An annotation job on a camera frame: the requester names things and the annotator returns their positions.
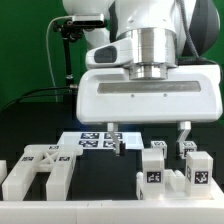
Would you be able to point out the white tagged cube right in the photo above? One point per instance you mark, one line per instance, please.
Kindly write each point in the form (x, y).
(185, 147)

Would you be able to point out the white tagged cube left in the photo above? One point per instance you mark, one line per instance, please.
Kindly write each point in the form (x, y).
(160, 145)

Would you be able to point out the white obstacle wall frame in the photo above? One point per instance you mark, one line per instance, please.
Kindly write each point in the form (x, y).
(114, 212)

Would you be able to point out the white chair back frame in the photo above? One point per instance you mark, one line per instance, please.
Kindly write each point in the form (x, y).
(56, 160)

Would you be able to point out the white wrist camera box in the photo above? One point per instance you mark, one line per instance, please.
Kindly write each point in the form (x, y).
(116, 54)

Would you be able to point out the white block at left edge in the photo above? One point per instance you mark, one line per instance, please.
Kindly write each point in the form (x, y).
(3, 170)

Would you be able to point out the white marker base plate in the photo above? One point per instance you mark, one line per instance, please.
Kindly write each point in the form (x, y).
(102, 140)

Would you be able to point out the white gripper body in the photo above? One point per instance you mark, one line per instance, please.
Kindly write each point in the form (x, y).
(190, 93)

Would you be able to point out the white tagged cube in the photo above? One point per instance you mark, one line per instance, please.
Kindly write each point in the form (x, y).
(160, 145)
(185, 147)

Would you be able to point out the white chair seat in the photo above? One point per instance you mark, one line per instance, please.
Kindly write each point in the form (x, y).
(175, 187)

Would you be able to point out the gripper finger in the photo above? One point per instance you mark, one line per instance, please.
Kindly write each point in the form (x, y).
(184, 128)
(116, 140)

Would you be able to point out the black camera on stand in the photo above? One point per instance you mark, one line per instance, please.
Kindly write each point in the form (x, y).
(74, 26)

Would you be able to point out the black camera stand pole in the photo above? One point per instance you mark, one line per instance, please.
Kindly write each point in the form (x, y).
(69, 75)

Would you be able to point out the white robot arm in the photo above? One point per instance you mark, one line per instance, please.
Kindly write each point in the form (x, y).
(145, 64)

